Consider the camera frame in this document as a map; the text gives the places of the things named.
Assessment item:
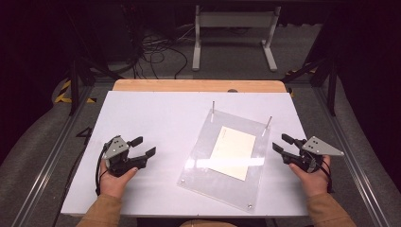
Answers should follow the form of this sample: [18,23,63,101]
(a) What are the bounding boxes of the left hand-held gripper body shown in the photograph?
[103,135,148,178]

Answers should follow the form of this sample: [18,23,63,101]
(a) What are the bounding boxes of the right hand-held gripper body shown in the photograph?
[283,135,345,174]

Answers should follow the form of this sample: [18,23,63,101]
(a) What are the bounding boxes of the person's left hand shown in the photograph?
[99,160,140,200]

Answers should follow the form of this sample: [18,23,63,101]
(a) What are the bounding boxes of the person's right hand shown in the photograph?
[288,155,332,199]

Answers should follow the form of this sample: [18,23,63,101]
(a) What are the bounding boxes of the white board sheet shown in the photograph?
[60,90,309,218]

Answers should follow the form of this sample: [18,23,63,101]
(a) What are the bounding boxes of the cream paper sheet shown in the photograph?
[208,125,257,183]

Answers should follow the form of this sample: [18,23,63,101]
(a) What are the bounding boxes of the clear acrylic board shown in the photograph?
[176,108,273,215]

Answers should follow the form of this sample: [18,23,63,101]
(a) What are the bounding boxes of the black tripod stand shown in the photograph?
[282,55,340,117]
[67,55,125,116]

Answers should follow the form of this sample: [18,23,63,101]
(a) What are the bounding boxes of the yellow black floor tape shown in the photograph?
[54,79,97,105]

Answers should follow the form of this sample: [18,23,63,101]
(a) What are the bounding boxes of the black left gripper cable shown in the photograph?
[95,142,111,197]

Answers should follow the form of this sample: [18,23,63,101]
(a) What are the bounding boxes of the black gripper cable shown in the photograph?
[95,142,111,197]
[320,155,334,194]

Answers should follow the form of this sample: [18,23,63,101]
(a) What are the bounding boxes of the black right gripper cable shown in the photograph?
[320,155,334,194]

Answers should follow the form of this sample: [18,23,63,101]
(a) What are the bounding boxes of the aluminium rail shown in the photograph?
[313,86,393,227]
[10,84,96,227]

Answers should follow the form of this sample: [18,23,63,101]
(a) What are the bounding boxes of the black floor cables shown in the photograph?
[131,27,190,80]

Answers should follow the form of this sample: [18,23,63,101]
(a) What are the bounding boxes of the white metal stand frame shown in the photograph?
[191,4,282,73]

